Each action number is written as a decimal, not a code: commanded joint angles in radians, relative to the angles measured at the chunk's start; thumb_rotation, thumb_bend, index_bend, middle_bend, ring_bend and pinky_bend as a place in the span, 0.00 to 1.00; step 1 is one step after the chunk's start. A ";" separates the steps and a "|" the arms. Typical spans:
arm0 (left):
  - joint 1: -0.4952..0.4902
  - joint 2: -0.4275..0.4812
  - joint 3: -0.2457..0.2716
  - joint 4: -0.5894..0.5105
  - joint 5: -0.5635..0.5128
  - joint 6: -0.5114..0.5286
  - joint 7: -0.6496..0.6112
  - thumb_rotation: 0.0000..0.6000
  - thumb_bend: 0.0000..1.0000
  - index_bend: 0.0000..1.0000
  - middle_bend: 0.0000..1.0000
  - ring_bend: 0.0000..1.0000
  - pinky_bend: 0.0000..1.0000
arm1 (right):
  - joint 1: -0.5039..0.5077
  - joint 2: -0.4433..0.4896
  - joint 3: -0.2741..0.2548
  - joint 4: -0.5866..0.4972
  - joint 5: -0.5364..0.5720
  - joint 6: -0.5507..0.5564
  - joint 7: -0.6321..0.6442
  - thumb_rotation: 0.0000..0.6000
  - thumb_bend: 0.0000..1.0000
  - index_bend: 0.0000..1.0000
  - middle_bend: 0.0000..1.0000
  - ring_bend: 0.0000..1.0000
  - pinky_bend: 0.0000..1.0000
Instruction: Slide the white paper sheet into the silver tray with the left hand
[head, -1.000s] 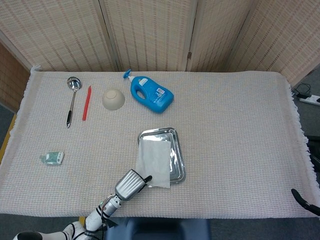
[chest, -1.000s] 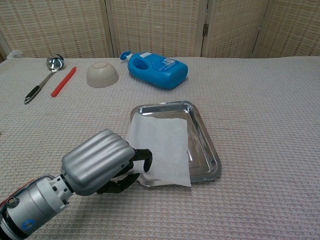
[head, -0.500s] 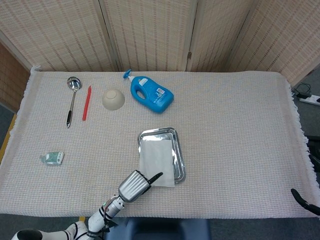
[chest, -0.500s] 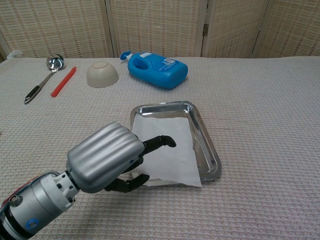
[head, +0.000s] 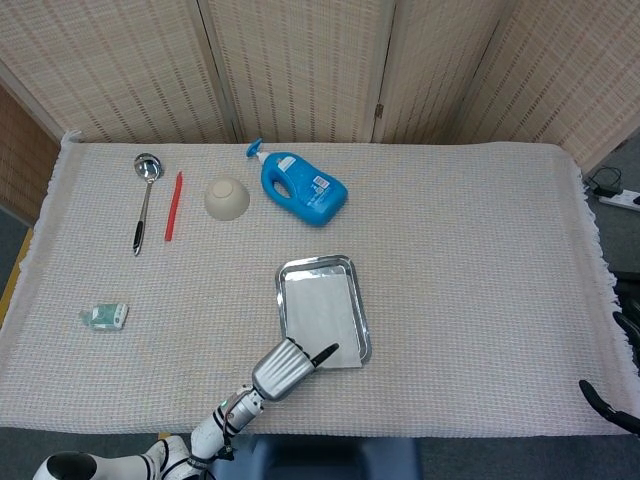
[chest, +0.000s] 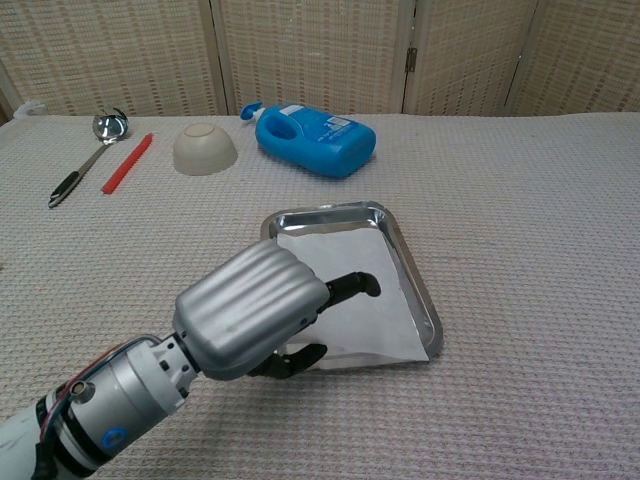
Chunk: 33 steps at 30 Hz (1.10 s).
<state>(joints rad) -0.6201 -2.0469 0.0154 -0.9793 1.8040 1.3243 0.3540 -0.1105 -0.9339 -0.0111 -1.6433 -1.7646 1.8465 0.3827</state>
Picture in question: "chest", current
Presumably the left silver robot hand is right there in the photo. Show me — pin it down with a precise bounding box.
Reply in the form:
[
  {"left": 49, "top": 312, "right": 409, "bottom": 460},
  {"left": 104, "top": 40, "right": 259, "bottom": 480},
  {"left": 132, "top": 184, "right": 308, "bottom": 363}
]
[{"left": 171, "top": 239, "right": 383, "bottom": 382}]

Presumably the white paper towel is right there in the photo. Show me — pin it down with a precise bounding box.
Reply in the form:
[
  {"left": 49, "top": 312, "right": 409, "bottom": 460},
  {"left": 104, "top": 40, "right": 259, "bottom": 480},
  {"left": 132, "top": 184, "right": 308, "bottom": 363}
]
[{"left": 276, "top": 232, "right": 431, "bottom": 371}]

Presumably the stainless steel rectangular tray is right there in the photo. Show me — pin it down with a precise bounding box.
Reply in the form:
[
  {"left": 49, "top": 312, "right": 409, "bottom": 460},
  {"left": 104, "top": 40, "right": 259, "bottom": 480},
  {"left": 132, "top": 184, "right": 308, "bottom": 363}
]
[{"left": 259, "top": 200, "right": 445, "bottom": 372}]

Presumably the beige ceramic bowl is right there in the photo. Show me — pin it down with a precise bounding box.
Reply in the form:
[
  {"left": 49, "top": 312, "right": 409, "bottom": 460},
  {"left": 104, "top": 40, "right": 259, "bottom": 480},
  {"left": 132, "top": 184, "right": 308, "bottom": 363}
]
[{"left": 172, "top": 122, "right": 239, "bottom": 177}]

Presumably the blue detergent pump bottle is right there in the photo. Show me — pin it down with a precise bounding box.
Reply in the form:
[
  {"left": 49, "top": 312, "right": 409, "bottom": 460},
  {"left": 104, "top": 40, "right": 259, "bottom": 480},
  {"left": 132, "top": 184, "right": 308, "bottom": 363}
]
[{"left": 239, "top": 100, "right": 377, "bottom": 180}]

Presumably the red ridged stick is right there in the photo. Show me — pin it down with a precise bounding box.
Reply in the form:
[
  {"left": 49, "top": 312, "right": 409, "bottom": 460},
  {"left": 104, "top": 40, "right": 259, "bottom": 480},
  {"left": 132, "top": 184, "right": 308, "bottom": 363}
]
[{"left": 101, "top": 132, "right": 154, "bottom": 195}]

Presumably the white waffle-weave tablecloth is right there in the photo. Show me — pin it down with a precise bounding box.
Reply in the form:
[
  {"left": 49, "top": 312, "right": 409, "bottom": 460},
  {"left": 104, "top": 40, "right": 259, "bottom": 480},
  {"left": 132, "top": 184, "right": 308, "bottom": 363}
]
[{"left": 0, "top": 111, "right": 640, "bottom": 480}]

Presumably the woven folding screen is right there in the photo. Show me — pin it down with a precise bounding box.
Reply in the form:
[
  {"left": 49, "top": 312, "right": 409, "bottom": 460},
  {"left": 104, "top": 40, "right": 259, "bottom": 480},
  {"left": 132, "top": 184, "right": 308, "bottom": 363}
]
[{"left": 0, "top": 0, "right": 640, "bottom": 125}]

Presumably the steel ladle with black handle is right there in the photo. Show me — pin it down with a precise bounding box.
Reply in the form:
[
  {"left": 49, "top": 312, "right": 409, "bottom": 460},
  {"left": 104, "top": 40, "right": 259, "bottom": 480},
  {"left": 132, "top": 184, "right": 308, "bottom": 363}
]
[{"left": 48, "top": 109, "right": 131, "bottom": 210}]

